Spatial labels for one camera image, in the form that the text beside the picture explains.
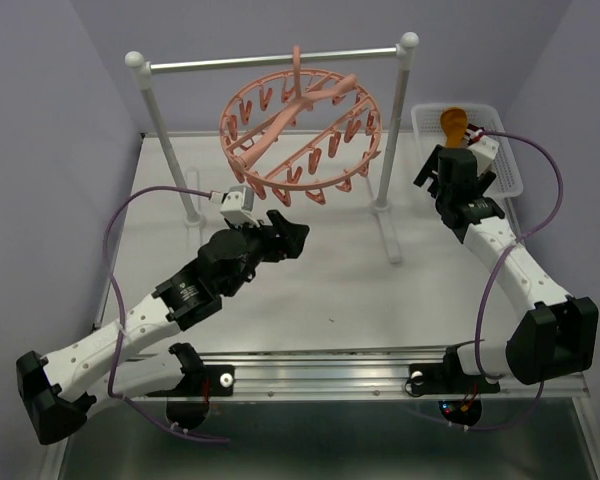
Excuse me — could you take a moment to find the white plastic basket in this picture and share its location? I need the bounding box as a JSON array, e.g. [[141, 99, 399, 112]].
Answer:
[[411, 103, 523, 199]]

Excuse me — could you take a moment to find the aluminium mounting rail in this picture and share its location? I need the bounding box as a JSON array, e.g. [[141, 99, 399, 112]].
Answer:
[[129, 344, 592, 400]]

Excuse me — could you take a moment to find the pink round clip hanger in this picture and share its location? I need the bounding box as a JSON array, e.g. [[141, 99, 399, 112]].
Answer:
[[219, 47, 383, 206]]

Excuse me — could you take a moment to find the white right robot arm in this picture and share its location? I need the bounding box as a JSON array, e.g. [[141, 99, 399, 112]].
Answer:
[[406, 145, 599, 397]]

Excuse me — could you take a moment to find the mustard yellow sock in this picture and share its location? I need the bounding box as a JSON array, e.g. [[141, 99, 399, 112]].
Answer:
[[440, 107, 469, 148]]

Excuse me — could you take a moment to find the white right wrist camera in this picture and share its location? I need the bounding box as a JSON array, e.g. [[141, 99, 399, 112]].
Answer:
[[468, 136, 500, 175]]

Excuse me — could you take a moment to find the white clothes rack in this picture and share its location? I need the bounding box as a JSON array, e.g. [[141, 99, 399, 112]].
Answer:
[[125, 32, 419, 264]]

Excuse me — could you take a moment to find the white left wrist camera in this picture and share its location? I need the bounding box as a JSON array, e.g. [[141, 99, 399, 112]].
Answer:
[[220, 185, 258, 227]]

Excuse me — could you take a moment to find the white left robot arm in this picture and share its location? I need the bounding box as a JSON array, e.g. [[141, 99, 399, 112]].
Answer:
[[15, 210, 310, 445]]

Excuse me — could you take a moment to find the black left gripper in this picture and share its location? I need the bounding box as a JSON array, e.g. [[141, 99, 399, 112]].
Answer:
[[222, 209, 308, 297]]

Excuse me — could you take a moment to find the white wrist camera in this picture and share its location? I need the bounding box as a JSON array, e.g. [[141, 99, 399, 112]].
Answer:
[[468, 136, 500, 175], [220, 185, 258, 227]]

